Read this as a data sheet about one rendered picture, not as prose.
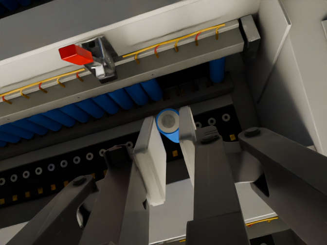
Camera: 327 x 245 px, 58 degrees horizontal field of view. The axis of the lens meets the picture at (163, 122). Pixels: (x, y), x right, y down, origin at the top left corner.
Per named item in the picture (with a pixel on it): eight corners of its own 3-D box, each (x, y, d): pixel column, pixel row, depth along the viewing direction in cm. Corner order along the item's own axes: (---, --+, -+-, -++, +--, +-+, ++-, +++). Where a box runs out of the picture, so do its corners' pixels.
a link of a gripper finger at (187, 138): (177, 138, 13) (193, 134, 13) (178, 107, 20) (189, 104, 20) (195, 196, 14) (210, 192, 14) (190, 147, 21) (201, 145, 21)
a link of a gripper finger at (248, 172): (199, 163, 12) (274, 143, 11) (193, 129, 17) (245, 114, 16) (208, 196, 12) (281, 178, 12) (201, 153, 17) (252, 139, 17)
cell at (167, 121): (185, 145, 26) (177, 137, 19) (165, 139, 26) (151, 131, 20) (190, 125, 26) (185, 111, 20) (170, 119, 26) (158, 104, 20)
